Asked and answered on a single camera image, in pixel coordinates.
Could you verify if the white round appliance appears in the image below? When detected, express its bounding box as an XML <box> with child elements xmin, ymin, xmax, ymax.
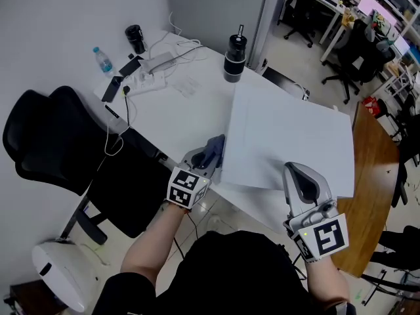
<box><xmin>31</xmin><ymin>240</ymin><xmax>99</xmax><ymax>313</ymax></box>

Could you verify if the clear plastic bag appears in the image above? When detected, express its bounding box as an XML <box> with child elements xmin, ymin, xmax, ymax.
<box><xmin>170</xmin><ymin>75</ymin><xmax>201</xmax><ymax>98</ymax></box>

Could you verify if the black office chair with jacket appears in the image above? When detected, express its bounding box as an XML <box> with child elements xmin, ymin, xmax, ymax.
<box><xmin>321</xmin><ymin>10</ymin><xmax>398</xmax><ymax>104</ymax></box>

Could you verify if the person's right forearm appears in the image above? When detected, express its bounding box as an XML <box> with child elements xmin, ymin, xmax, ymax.
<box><xmin>304</xmin><ymin>257</ymin><xmax>350</xmax><ymax>312</ymax></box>

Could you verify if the white rectangular adapter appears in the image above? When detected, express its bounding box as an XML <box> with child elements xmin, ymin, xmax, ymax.
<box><xmin>139</xmin><ymin>51</ymin><xmax>177</xmax><ymax>75</ymax></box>

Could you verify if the black mesh office chair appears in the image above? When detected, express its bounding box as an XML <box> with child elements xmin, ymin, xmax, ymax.
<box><xmin>2</xmin><ymin>85</ymin><xmax>173</xmax><ymax>246</ymax></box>

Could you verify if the wooden table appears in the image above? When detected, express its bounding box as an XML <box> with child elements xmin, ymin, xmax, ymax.
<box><xmin>329</xmin><ymin>102</ymin><xmax>400</xmax><ymax>278</ymax></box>

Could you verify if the black power plug cable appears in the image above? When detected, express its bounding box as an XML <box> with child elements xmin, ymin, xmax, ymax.
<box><xmin>122</xmin><ymin>85</ymin><xmax>131</xmax><ymax>127</ymax></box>

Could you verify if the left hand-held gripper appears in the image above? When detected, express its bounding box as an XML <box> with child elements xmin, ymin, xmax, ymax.
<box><xmin>166</xmin><ymin>146</ymin><xmax>225</xmax><ymax>209</ymax></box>

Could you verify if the person's torso in black clothing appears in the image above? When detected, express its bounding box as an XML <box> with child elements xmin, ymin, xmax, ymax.
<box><xmin>94</xmin><ymin>230</ymin><xmax>357</xmax><ymax>315</ymax></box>

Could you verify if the white cable bundle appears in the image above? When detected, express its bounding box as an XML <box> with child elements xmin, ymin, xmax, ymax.
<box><xmin>144</xmin><ymin>11</ymin><xmax>206</xmax><ymax>78</ymax></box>

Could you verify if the lit computer monitor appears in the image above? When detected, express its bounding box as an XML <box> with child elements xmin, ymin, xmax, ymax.
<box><xmin>393</xmin><ymin>36</ymin><xmax>411</xmax><ymax>55</ymax></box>
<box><xmin>357</xmin><ymin>0</ymin><xmax>388</xmax><ymax>18</ymax></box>

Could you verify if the dark blue cloth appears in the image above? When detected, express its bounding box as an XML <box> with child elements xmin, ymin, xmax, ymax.
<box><xmin>200</xmin><ymin>135</ymin><xmax>226</xmax><ymax>169</ymax></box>

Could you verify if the clear water bottle blue cap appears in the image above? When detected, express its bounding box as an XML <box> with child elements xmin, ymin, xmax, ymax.
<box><xmin>92</xmin><ymin>47</ymin><xmax>114</xmax><ymax>79</ymax></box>

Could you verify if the black smartphone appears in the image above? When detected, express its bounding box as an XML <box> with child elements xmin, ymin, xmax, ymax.
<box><xmin>118</xmin><ymin>55</ymin><xmax>144</xmax><ymax>77</ymax></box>
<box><xmin>101</xmin><ymin>75</ymin><xmax>125</xmax><ymax>103</ymax></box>

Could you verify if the black box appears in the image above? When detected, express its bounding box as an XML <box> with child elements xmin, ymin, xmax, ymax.
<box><xmin>262</xmin><ymin>66</ymin><xmax>311</xmax><ymax>101</ymax></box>

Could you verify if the person's white shoe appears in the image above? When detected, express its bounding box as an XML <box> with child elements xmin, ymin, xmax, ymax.
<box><xmin>206</xmin><ymin>215</ymin><xmax>224</xmax><ymax>233</ymax></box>

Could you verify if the red bag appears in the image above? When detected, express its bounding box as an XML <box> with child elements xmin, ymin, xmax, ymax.
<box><xmin>362</xmin><ymin>96</ymin><xmax>381</xmax><ymax>116</ymax></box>

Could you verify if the black floor stand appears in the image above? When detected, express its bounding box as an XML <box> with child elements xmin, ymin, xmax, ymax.
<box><xmin>360</xmin><ymin>267</ymin><xmax>420</xmax><ymax>305</ymax></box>

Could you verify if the black tumbler with white band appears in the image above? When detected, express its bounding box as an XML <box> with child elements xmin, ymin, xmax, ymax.
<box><xmin>223</xmin><ymin>24</ymin><xmax>247</xmax><ymax>83</ymax></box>

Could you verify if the small black bottle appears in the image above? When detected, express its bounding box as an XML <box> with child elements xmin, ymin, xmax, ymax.
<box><xmin>125</xmin><ymin>24</ymin><xmax>147</xmax><ymax>54</ymax></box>

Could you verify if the white power strip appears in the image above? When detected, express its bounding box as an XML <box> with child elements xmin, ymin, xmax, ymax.
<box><xmin>123</xmin><ymin>70</ymin><xmax>167</xmax><ymax>96</ymax></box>

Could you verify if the dark brown box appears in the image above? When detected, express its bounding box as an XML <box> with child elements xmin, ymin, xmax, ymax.
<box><xmin>9</xmin><ymin>279</ymin><xmax>68</xmax><ymax>315</ymax></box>

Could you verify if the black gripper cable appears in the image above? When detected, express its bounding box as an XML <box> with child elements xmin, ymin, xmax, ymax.
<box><xmin>173</xmin><ymin>208</ymin><xmax>200</xmax><ymax>259</ymax></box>

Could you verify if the white office desk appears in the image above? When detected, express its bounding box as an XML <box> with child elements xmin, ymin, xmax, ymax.
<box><xmin>313</xmin><ymin>0</ymin><xmax>360</xmax><ymax>64</ymax></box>

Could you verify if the large white board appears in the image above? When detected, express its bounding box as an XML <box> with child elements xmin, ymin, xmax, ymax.
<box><xmin>220</xmin><ymin>83</ymin><xmax>356</xmax><ymax>199</ymax></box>

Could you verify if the person's left forearm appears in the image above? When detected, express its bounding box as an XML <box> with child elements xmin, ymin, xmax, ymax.
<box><xmin>120</xmin><ymin>203</ymin><xmax>186</xmax><ymax>287</ymax></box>

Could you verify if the black trash bin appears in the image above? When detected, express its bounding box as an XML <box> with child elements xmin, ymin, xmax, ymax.
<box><xmin>377</xmin><ymin>98</ymin><xmax>392</xmax><ymax>118</ymax></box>

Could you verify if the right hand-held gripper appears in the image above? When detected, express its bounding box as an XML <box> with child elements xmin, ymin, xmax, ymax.
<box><xmin>283</xmin><ymin>161</ymin><xmax>349</xmax><ymax>262</ymax></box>

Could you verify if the grey flat power bank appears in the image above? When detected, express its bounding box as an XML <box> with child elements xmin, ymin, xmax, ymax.
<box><xmin>104</xmin><ymin>103</ymin><xmax>131</xmax><ymax>134</ymax></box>

